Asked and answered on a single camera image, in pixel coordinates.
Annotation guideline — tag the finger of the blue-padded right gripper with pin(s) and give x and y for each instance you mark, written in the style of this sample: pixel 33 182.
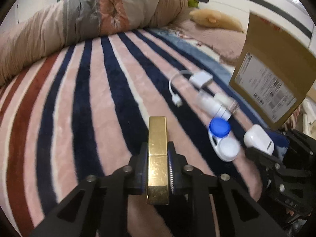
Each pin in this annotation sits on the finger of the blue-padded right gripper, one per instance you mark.
pixel 218 206

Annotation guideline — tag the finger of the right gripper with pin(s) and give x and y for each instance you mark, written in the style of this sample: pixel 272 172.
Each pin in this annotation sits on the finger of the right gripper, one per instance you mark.
pixel 265 162
pixel 292 140

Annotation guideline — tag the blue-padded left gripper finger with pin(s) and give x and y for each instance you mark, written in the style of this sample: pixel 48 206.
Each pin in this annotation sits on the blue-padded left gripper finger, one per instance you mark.
pixel 98 205

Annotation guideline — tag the gold rectangular lighter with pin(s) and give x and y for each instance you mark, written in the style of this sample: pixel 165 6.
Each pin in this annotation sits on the gold rectangular lighter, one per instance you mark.
pixel 158 175

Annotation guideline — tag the white earbuds case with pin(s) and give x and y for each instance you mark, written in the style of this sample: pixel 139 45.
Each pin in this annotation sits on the white earbuds case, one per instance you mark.
pixel 257 137

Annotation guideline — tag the blue white contact lens case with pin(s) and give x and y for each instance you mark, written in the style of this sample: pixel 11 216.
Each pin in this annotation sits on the blue white contact lens case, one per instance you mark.
pixel 226 147

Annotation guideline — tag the brown cardboard box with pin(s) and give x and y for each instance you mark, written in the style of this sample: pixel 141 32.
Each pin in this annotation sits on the brown cardboard box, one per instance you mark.
pixel 274 72

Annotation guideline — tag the white small spray bottle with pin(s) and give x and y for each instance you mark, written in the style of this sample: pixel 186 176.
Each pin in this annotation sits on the white small spray bottle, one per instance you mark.
pixel 217 106

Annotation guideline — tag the striped pink fleece blanket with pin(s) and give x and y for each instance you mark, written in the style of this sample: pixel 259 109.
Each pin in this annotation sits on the striped pink fleece blanket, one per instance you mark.
pixel 85 110

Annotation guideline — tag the pink knitted pillow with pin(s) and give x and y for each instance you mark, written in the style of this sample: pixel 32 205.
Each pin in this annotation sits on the pink knitted pillow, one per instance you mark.
pixel 226 43

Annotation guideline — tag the white bed headboard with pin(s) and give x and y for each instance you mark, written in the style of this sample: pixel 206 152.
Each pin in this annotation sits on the white bed headboard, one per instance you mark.
pixel 289 14

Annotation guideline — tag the tan plush toy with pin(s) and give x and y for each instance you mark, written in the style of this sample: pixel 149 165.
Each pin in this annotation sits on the tan plush toy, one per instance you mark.
pixel 216 19

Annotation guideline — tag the green plush toy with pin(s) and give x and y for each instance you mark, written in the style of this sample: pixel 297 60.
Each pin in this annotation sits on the green plush toy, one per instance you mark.
pixel 193 3

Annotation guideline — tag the rolled beige pink duvet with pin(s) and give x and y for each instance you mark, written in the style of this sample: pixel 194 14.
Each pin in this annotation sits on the rolled beige pink duvet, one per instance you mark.
pixel 69 22

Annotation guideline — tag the white cable adapter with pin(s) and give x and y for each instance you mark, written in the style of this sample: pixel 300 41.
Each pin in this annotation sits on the white cable adapter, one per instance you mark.
pixel 197 79

